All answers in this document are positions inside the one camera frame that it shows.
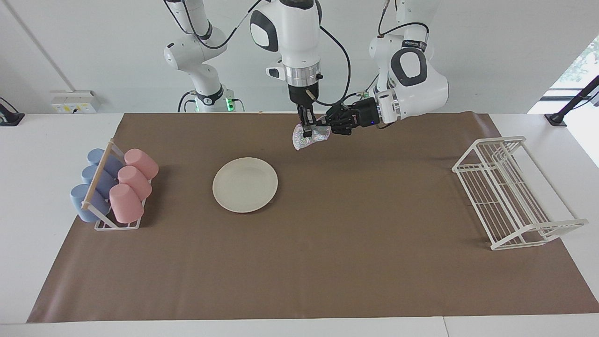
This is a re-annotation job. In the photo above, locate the cream round plate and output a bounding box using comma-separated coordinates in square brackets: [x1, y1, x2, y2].
[212, 157, 279, 214]

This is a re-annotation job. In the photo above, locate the white wire dish rack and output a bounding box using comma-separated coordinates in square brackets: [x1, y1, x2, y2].
[452, 136, 589, 251]

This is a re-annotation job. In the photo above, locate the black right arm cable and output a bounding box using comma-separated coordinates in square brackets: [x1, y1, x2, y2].
[311, 25, 351, 107]

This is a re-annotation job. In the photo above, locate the white cup rack wooden rod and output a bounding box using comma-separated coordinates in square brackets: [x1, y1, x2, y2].
[81, 138, 146, 231]

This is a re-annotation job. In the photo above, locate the blue plastic cup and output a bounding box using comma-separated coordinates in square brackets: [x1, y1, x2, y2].
[81, 165, 117, 197]
[87, 148, 125, 178]
[70, 183, 111, 223]

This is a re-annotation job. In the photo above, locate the black base cable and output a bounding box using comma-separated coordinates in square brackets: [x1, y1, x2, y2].
[177, 91, 198, 113]
[336, 74, 380, 111]

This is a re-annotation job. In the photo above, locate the crinkled clear plastic wrapper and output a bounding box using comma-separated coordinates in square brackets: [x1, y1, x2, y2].
[292, 122, 332, 151]

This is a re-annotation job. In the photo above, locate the white wall socket box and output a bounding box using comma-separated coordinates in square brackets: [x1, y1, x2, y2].
[50, 90, 99, 114]

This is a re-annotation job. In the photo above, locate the brown paper table mat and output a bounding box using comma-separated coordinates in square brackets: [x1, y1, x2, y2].
[27, 111, 599, 323]

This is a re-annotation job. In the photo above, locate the black table clamp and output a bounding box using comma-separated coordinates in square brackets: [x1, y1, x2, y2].
[0, 97, 25, 127]

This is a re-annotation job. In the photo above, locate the pink plastic cup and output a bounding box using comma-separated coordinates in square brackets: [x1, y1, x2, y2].
[117, 166, 153, 200]
[124, 148, 159, 181]
[109, 183, 145, 224]

